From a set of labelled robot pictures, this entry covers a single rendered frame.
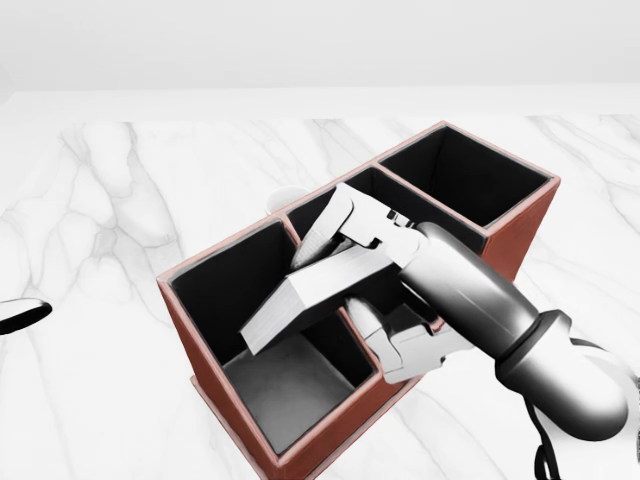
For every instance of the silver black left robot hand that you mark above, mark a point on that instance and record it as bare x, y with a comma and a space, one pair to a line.
25, 314

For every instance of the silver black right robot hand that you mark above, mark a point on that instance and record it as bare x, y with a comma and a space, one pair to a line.
465, 290

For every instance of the white book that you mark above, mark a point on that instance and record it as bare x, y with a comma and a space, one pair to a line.
320, 287

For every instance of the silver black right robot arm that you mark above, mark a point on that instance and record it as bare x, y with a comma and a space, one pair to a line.
575, 395

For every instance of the red-brown desk caddy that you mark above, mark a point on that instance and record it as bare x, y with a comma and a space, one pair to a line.
200, 350

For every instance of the white mug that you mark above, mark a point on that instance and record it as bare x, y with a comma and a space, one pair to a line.
282, 199

